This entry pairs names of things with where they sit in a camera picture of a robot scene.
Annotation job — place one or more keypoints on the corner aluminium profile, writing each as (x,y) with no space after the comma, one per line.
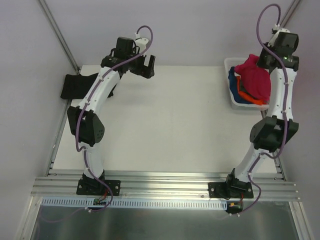
(58,34)
(293,7)

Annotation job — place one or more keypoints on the blue t shirt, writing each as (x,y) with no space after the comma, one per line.
(233,87)

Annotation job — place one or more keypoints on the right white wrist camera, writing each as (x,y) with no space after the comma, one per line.
(276,30)

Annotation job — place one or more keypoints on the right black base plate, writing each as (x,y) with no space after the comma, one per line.
(224,191)

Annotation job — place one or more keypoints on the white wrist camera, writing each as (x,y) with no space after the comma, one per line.
(141,42)
(276,30)

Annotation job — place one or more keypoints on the aluminium mounting rail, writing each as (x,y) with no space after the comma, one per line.
(164,185)

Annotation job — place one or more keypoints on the black folded t shirt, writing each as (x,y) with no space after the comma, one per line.
(78,86)

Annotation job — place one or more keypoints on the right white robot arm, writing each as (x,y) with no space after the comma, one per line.
(270,134)

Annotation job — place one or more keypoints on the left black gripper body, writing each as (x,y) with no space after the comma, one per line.
(144,67)

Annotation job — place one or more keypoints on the orange t shirt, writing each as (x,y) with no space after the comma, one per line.
(245,95)

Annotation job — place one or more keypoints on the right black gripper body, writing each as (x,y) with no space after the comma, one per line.
(263,62)

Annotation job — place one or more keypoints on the left table edge rail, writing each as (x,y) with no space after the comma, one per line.
(57,138)

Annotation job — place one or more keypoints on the white slotted cable duct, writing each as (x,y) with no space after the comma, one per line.
(136,203)

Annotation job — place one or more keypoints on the pink t shirt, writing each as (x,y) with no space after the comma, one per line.
(255,80)

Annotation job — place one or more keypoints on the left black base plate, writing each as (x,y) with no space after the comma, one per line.
(92,187)

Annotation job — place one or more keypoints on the left corner aluminium profile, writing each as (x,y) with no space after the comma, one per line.
(58,34)

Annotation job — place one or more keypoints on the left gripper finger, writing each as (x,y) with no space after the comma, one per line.
(150,68)
(140,65)

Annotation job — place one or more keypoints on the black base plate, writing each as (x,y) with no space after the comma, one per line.
(224,191)
(92,187)

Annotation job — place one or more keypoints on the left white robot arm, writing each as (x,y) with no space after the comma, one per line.
(84,121)

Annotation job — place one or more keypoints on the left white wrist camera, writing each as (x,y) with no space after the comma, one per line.
(141,42)

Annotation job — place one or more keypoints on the white plastic basket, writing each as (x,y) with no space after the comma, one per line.
(234,61)

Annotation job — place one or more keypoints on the right corner aluminium profile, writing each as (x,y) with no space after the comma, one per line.
(293,7)

